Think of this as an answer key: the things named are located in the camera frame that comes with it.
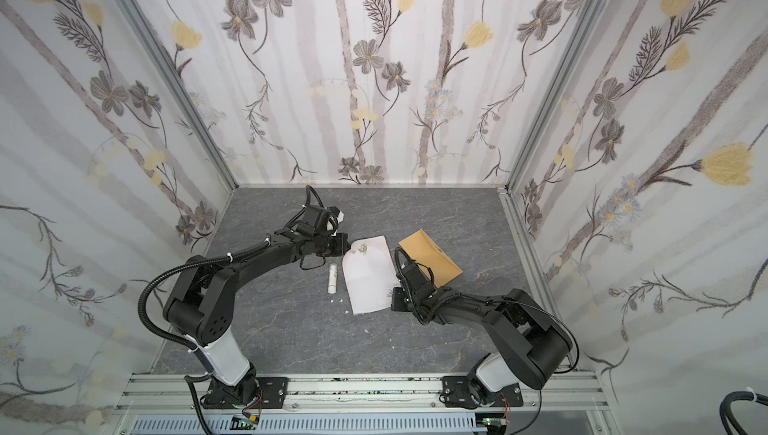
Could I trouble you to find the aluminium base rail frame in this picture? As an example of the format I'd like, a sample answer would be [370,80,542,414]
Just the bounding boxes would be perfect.
[114,371,621,434]

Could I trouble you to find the white glue stick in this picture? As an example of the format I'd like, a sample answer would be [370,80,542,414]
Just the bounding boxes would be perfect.
[327,263,338,294]

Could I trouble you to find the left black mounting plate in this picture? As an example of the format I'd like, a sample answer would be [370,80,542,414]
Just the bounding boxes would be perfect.
[201,376,289,409]

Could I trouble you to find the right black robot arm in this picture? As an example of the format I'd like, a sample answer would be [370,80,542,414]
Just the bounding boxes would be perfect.
[391,247,577,406]

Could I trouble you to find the black mounting plate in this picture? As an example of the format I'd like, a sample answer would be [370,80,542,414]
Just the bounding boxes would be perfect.
[439,375,524,410]
[201,376,289,409]

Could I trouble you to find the brown kraft envelope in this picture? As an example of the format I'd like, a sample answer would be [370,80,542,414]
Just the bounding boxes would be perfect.
[399,229,463,287]

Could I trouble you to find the black cable bottom right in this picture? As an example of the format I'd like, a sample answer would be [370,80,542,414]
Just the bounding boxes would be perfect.
[719,389,768,435]

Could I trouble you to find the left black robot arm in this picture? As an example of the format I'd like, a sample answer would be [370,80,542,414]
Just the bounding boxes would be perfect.
[163,204,351,408]

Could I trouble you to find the white floral letter paper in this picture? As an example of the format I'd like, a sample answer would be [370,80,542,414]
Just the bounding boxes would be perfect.
[342,236,400,315]

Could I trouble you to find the left black corrugated cable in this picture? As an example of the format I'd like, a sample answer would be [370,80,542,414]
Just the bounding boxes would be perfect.
[137,242,271,435]

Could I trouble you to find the white perforated cable duct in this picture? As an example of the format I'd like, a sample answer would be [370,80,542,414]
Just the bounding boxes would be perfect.
[128,413,488,435]

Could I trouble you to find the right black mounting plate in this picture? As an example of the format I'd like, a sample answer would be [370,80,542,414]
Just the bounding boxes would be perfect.
[439,375,524,410]

